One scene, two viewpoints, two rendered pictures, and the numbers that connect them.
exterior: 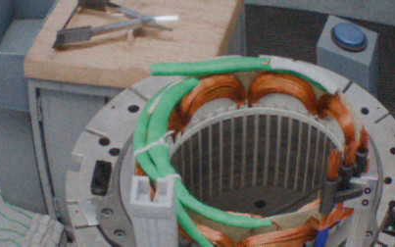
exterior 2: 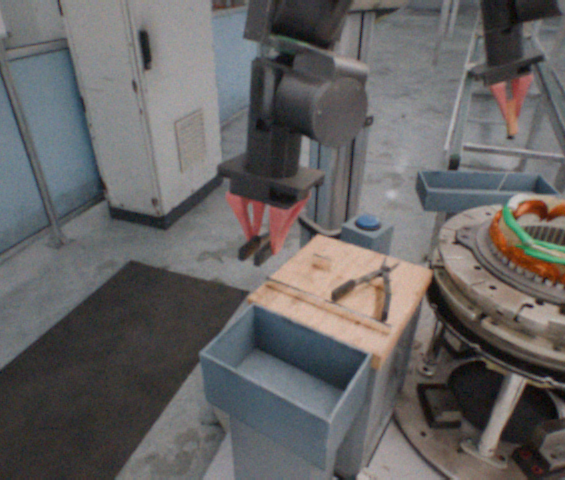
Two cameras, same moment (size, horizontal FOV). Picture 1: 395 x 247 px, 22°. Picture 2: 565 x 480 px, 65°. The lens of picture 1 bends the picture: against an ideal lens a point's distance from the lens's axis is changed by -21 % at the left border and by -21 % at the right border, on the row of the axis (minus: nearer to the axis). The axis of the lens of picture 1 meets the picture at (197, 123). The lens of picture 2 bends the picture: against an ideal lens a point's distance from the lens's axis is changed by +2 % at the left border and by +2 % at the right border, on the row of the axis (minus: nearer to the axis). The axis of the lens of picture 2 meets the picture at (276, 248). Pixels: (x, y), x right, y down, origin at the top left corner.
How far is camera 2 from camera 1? 1.07 m
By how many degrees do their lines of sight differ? 56
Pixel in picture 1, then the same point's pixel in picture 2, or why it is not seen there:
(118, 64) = (409, 299)
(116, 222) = not seen: outside the picture
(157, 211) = not seen: outside the picture
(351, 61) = (387, 230)
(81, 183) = not seen: outside the picture
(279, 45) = (15, 398)
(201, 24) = (375, 261)
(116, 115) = (500, 295)
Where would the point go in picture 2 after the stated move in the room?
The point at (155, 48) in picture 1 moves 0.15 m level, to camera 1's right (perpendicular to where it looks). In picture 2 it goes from (396, 282) to (405, 230)
